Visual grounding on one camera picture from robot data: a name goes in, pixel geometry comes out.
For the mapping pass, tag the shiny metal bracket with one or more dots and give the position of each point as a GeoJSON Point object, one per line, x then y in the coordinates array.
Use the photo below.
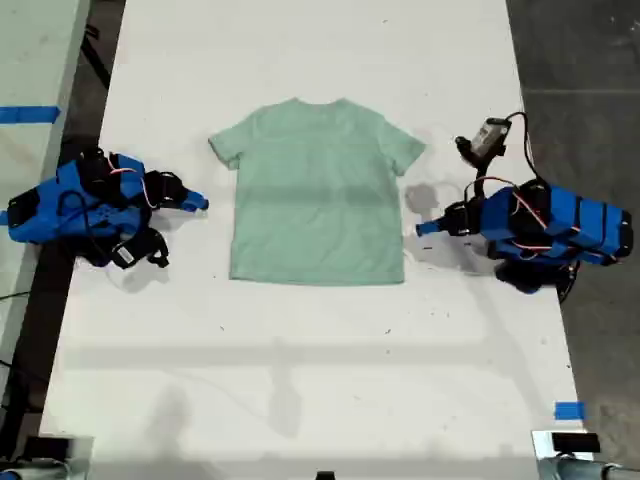
{"type": "Point", "coordinates": [82, 462]}
{"type": "Point", "coordinates": [542, 460]}

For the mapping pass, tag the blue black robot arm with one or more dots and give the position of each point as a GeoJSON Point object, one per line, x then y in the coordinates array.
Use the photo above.
{"type": "Point", "coordinates": [50, 220]}
{"type": "Point", "coordinates": [580, 220]}

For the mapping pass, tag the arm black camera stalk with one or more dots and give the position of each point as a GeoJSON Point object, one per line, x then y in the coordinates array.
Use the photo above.
{"type": "Point", "coordinates": [472, 159]}

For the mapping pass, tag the pale green T-shirt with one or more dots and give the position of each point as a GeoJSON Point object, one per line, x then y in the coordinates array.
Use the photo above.
{"type": "Point", "coordinates": [315, 200]}

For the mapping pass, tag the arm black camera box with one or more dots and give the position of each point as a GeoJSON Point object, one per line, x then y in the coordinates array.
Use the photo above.
{"type": "Point", "coordinates": [487, 135]}
{"type": "Point", "coordinates": [127, 254]}

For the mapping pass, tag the black metal frame strut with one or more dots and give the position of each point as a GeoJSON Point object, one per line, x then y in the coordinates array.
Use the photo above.
{"type": "Point", "coordinates": [97, 62]}

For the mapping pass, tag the square blue tape piece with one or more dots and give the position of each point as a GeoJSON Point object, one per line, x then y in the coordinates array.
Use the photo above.
{"type": "Point", "coordinates": [570, 411]}

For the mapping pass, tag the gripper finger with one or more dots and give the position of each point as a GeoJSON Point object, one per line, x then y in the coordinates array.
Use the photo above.
{"type": "Point", "coordinates": [431, 232]}
{"type": "Point", "coordinates": [434, 224]}
{"type": "Point", "coordinates": [194, 206]}
{"type": "Point", "coordinates": [194, 195]}

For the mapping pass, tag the long blue tape strip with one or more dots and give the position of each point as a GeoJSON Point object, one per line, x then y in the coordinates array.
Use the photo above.
{"type": "Point", "coordinates": [30, 115]}

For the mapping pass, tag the small black box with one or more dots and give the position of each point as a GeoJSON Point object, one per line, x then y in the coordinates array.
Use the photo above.
{"type": "Point", "coordinates": [325, 475]}
{"type": "Point", "coordinates": [47, 446]}
{"type": "Point", "coordinates": [575, 442]}

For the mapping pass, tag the pale side table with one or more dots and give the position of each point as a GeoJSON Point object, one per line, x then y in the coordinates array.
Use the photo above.
{"type": "Point", "coordinates": [35, 60]}

